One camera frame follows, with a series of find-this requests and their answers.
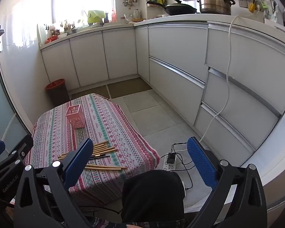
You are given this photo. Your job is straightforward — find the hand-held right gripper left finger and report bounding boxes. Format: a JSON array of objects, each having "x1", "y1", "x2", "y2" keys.
[{"x1": 13, "y1": 138, "x2": 95, "y2": 228}]

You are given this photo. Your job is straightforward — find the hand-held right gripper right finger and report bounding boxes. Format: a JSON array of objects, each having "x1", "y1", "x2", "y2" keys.
[{"x1": 186, "y1": 136, "x2": 268, "y2": 228}]

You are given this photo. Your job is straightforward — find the bunch of wooden chopsticks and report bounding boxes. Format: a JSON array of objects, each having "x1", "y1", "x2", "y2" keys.
[{"x1": 58, "y1": 140, "x2": 128, "y2": 171}]

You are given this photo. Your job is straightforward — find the pink perforated utensil basket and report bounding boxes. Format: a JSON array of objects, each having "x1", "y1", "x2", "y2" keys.
[{"x1": 65, "y1": 104, "x2": 86, "y2": 130}]

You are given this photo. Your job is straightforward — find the white power strip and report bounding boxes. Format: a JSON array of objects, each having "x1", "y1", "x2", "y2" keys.
[{"x1": 162, "y1": 154, "x2": 178, "y2": 170}]

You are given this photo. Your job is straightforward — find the frosted glass sliding door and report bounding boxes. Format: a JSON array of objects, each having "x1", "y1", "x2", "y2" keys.
[{"x1": 0, "y1": 5, "x2": 32, "y2": 152}]

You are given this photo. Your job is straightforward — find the striped patterned tablecloth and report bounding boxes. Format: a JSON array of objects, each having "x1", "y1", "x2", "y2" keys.
[{"x1": 26, "y1": 93, "x2": 161, "y2": 206}]

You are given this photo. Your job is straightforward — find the person's black trouser leg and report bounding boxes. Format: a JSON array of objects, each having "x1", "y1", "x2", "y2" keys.
[{"x1": 121, "y1": 170, "x2": 186, "y2": 225}]

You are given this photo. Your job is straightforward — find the brown trash bin red liner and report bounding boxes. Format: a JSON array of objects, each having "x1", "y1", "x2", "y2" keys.
[{"x1": 46, "y1": 79, "x2": 70, "y2": 108}]

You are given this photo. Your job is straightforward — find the olive floor mat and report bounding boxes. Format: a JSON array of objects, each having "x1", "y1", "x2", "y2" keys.
[
  {"x1": 107, "y1": 77, "x2": 153, "y2": 99},
  {"x1": 70, "y1": 85, "x2": 110, "y2": 101}
]

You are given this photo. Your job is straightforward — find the white kitchen cabinets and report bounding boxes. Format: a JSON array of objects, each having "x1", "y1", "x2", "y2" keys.
[{"x1": 40, "y1": 21, "x2": 285, "y2": 156}]

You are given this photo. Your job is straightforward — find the green dish rack items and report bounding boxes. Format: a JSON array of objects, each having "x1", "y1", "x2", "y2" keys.
[{"x1": 87, "y1": 10, "x2": 105, "y2": 25}]

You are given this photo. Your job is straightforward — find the white countertop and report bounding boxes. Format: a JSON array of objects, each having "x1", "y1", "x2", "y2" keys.
[{"x1": 39, "y1": 13, "x2": 285, "y2": 45}]

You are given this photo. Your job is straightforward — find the bright window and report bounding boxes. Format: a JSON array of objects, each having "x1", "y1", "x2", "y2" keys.
[{"x1": 5, "y1": 0, "x2": 116, "y2": 26}]

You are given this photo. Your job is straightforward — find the black wok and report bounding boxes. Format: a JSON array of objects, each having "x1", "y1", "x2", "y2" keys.
[{"x1": 146, "y1": 0, "x2": 197, "y2": 16}]

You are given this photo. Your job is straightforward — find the steel steamer pot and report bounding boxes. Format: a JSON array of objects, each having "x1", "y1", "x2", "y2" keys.
[{"x1": 197, "y1": 0, "x2": 236, "y2": 15}]

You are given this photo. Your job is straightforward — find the black floor cable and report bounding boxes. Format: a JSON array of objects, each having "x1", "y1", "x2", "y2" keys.
[{"x1": 160, "y1": 142, "x2": 197, "y2": 190}]

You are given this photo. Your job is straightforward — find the wall rack with condiments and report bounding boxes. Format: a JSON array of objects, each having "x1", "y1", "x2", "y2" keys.
[{"x1": 146, "y1": 0, "x2": 167, "y2": 8}]

